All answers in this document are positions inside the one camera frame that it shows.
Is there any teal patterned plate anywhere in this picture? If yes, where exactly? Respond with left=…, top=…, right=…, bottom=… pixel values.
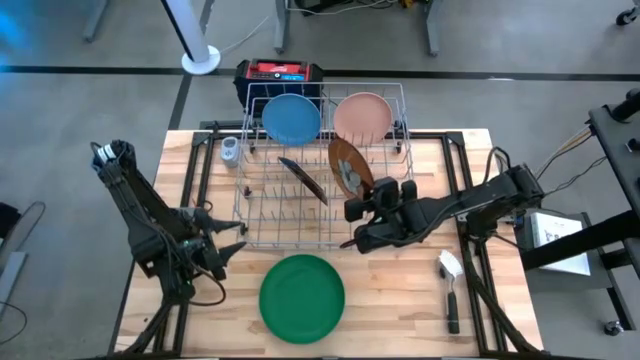
left=277, top=156, right=330, bottom=207

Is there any black aluminium table frame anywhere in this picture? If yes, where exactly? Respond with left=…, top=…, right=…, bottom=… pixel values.
left=107, top=119, right=546, bottom=360

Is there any white booklet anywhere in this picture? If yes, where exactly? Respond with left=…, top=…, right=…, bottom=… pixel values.
left=529, top=212, right=592, bottom=277

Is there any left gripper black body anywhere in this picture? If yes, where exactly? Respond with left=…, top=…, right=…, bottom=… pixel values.
left=182, top=209, right=226, bottom=281

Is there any black floor cable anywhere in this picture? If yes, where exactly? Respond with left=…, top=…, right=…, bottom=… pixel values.
left=0, top=299, right=29, bottom=346

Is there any blue plate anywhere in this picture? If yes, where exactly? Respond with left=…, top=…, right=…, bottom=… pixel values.
left=261, top=93, right=322, bottom=148

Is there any pink plate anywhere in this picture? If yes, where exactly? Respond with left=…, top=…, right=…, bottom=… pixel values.
left=332, top=92, right=394, bottom=147

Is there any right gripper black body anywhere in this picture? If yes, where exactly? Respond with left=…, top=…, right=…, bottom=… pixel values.
left=373, top=175, right=436, bottom=239

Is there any yellow cable bundle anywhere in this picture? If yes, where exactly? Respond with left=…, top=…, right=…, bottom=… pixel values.
left=534, top=124, right=594, bottom=181

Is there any thin black cable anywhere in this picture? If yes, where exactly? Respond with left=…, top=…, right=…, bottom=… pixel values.
left=542, top=156, right=609, bottom=199

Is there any grey wire dish rack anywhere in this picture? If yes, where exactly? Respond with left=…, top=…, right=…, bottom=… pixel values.
left=232, top=82, right=417, bottom=251

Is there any grey table leg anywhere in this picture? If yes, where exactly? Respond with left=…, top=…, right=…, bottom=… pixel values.
left=273, top=0, right=292, bottom=55
left=425, top=0, right=442, bottom=57
left=82, top=0, right=109, bottom=43

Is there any red black power station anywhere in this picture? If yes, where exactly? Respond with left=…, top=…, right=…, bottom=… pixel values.
left=233, top=58, right=325, bottom=119

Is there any white round-base stand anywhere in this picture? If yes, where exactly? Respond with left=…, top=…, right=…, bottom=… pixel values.
left=160, top=0, right=222, bottom=76

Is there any black equipment cart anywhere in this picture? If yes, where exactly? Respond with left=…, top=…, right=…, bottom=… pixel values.
left=519, top=88, right=640, bottom=281

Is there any white dish brush black handle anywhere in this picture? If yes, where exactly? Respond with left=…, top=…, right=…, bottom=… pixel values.
left=437, top=248, right=465, bottom=335

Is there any white floor cable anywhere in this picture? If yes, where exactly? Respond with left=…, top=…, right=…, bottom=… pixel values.
left=219, top=14, right=271, bottom=55

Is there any green plate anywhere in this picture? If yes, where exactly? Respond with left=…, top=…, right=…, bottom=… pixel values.
left=258, top=253, right=346, bottom=345

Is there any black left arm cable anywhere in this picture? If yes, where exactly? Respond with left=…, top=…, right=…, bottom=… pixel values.
left=187, top=269, right=228, bottom=307

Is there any brown flower plate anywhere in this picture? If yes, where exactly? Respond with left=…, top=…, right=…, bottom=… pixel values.
left=327, top=137, right=375, bottom=202

